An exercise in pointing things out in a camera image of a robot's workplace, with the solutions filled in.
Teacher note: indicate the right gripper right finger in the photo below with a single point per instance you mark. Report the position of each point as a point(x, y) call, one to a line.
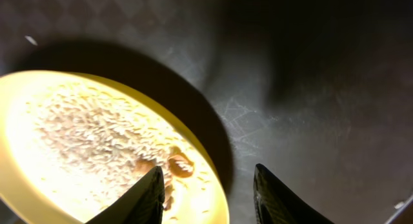
point(275, 203)

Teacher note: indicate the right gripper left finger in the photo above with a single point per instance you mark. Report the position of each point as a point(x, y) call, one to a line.
point(141, 204)

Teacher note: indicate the yellow plate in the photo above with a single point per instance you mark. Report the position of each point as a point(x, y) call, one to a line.
point(73, 144)

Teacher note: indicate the dark brown tray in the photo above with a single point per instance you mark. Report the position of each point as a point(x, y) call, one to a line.
point(318, 91)

